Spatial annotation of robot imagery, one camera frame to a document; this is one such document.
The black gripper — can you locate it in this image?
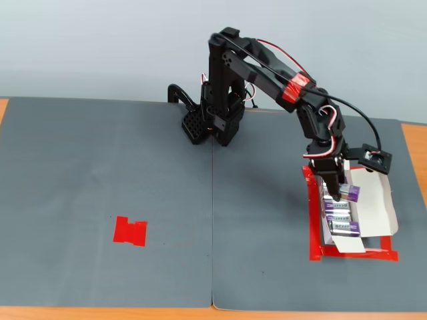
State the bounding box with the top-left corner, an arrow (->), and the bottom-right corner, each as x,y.
308,143 -> 364,203

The white cardboard box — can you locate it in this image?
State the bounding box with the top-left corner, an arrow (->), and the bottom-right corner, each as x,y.
315,162 -> 400,254

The grey table mat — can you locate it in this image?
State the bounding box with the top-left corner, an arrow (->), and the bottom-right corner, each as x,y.
0,96 -> 214,309
211,106 -> 427,313

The red tape wrap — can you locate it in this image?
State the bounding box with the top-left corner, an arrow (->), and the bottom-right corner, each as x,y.
281,73 -> 310,103

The black table clamp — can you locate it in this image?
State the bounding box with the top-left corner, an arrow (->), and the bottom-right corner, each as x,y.
167,84 -> 198,113

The red tape patch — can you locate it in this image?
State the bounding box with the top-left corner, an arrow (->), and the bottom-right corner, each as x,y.
112,215 -> 148,248

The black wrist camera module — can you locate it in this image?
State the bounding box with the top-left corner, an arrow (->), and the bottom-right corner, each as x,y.
357,143 -> 392,175

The red tape frame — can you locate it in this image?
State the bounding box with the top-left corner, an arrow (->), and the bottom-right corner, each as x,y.
302,165 -> 400,263

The red white wrist servo wire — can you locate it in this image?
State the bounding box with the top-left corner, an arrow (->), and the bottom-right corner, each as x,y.
302,105 -> 339,159

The base servo wire bundle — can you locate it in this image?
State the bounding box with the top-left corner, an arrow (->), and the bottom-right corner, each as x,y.
242,82 -> 262,110

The red black arm servo wire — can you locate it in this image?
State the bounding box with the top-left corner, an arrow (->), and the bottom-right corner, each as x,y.
256,39 -> 312,75

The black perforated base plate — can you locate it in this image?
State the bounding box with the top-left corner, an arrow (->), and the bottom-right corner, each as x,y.
181,108 -> 214,147

